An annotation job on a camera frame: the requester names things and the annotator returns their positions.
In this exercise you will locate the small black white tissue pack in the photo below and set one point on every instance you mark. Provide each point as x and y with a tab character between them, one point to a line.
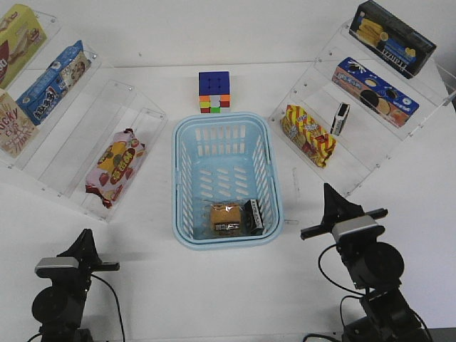
340	118

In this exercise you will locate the yellow red striped snack bag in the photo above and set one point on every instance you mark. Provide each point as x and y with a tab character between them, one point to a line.
308	135

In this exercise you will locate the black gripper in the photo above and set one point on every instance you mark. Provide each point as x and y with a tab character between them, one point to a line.
370	264
62	303

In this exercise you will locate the black blue cracker box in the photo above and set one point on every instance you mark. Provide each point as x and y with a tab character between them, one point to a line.
399	45

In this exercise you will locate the clear acrylic left display shelf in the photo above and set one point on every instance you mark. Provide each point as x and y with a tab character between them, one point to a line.
77	132

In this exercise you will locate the clear acrylic right display shelf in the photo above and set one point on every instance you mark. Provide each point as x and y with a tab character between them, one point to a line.
366	139

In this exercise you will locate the clear acrylic display shelf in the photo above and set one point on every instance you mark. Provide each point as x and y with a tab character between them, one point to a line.
77	132
366	139

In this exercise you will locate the blue Oreo cookie box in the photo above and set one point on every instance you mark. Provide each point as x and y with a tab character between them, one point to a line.
377	94

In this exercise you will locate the light blue plastic basket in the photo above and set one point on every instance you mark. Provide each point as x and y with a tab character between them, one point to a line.
221	158

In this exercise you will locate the beige Pocky box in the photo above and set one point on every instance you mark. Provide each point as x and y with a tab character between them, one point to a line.
17	130

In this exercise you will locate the yellow green snack box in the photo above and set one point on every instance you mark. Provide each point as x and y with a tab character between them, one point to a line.
21	37

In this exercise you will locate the colourful Rubik's cube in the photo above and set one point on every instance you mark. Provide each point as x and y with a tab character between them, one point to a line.
214	92

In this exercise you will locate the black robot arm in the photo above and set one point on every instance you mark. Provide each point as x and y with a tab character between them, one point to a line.
80	334
388	316

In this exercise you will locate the bread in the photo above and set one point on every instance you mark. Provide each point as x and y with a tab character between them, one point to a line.
225	219

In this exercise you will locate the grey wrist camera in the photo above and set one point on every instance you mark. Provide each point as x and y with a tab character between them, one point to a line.
51	267
357	228

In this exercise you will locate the blue cookie bag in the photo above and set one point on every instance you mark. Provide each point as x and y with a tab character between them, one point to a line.
40	98

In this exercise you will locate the pink strawberry cake snack bag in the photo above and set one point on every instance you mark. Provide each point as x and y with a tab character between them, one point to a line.
116	167

